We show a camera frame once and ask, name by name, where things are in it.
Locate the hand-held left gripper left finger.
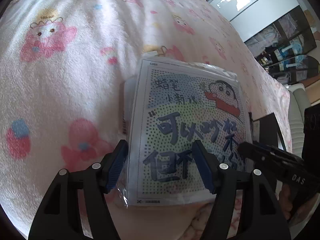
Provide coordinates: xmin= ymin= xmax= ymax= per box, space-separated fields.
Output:
xmin=28 ymin=139 xmax=129 ymax=240

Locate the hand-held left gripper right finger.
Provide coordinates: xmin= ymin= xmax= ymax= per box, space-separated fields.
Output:
xmin=192 ymin=140 xmax=292 ymax=240

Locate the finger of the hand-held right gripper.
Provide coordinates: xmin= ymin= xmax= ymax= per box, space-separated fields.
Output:
xmin=237 ymin=142 xmax=304 ymax=180
xmin=254 ymin=142 xmax=304 ymax=163

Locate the black square display frame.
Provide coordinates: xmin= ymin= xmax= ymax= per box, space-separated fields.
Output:
xmin=249 ymin=112 xmax=287 ymax=153

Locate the bagged cartoon dot-pattern sheet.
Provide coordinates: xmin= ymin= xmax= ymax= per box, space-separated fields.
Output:
xmin=119 ymin=59 xmax=254 ymax=207

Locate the person's right hand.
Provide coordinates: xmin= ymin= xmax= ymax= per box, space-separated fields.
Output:
xmin=277 ymin=184 xmax=294 ymax=221

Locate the white ribbed sofa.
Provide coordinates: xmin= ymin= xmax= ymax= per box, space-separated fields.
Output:
xmin=286 ymin=82 xmax=313 ymax=137

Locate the white pink-lined cloth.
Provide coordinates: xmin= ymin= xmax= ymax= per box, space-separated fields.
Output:
xmin=189 ymin=200 xmax=242 ymax=240

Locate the pink cartoon printed blanket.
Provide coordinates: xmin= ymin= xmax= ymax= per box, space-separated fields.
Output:
xmin=0 ymin=0 xmax=293 ymax=240

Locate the black display shelf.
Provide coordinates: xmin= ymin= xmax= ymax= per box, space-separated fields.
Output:
xmin=244 ymin=5 xmax=318 ymax=80

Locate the white door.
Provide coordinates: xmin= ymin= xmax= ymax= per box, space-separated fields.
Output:
xmin=207 ymin=0 xmax=300 ymax=43

